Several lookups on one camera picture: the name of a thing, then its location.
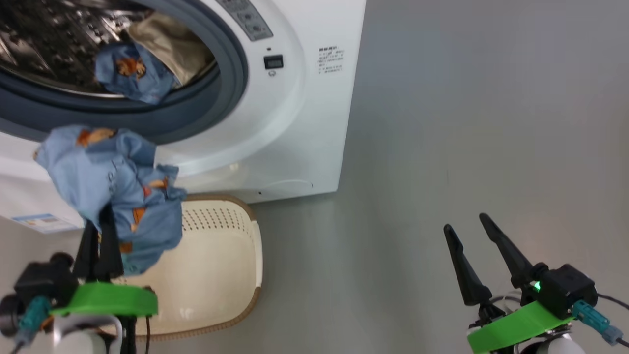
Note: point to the cream perforated laundry basket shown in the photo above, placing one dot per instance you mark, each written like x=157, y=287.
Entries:
x=216, y=275

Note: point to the black rectangular display screen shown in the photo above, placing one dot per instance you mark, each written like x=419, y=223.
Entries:
x=273, y=61

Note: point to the blue energy label sticker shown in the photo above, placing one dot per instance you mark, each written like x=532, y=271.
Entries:
x=44, y=222

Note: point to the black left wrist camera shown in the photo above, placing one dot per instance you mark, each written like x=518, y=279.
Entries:
x=44, y=280

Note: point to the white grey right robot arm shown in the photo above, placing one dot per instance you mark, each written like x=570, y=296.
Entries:
x=550, y=345

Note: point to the blue denim garment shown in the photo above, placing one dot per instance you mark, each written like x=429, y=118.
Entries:
x=98, y=172

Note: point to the teal left camera connector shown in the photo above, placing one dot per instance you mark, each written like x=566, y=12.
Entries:
x=32, y=314

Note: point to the grey control panel with buttons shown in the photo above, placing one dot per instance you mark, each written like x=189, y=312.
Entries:
x=248, y=19

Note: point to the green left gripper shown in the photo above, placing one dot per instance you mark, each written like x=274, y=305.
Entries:
x=108, y=299

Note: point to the teal camera connector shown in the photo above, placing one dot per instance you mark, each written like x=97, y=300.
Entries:
x=32, y=314
x=594, y=319

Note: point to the teal right camera connector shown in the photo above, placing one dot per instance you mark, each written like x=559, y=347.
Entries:
x=594, y=319

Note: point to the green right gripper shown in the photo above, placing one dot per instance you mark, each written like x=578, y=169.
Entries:
x=521, y=327

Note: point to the small black text sticker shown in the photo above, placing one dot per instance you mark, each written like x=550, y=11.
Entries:
x=330, y=59

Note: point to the round white filter cover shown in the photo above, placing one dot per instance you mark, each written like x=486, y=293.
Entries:
x=287, y=187

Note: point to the cream cartoon print garment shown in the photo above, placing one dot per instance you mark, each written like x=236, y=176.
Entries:
x=172, y=44

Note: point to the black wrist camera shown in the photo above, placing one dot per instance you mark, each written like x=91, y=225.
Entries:
x=565, y=290
x=44, y=280

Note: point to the white front-load washing machine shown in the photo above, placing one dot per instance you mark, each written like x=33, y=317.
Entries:
x=295, y=123

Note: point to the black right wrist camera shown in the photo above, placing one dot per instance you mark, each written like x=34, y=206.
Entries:
x=565, y=290

